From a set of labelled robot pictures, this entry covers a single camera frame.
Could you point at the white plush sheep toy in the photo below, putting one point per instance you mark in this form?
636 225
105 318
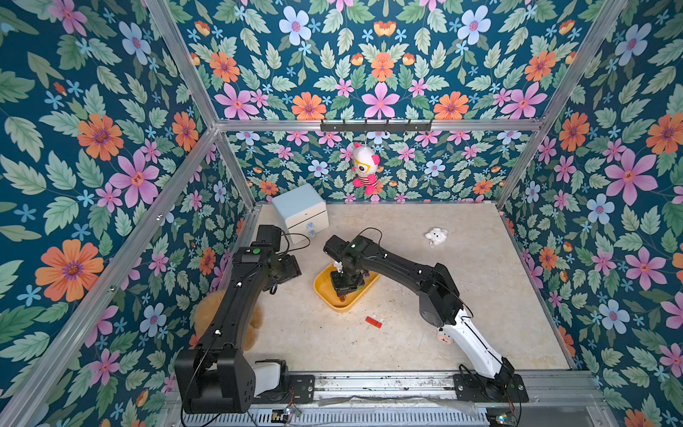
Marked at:
436 236

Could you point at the black white cow toy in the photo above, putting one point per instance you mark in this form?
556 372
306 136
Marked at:
444 337

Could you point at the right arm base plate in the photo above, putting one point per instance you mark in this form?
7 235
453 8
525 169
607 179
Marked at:
475 388

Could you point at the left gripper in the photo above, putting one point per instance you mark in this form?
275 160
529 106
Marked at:
292 268

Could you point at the brown teddy bear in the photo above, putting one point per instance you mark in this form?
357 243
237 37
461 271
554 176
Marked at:
206 311

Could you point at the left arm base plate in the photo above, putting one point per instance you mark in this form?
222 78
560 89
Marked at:
291 389

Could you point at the black wall hook rail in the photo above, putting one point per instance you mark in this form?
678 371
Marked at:
381 126

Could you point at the white mini drawer cabinet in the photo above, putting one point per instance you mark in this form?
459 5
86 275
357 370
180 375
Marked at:
303 212

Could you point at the aluminium front rail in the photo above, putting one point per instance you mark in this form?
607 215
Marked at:
418 398

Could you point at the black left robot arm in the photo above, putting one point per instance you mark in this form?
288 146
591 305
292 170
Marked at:
215 377

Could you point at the red capped usb drive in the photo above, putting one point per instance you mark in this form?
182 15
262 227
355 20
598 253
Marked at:
373 322

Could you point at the yellow plastic storage box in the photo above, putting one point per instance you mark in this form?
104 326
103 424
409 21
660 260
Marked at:
338 301

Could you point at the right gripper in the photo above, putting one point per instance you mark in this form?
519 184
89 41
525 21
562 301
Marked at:
347 277

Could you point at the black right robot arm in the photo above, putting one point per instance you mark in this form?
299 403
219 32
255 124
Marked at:
440 304

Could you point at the pink white hanging doll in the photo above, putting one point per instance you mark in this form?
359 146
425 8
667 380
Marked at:
365 164

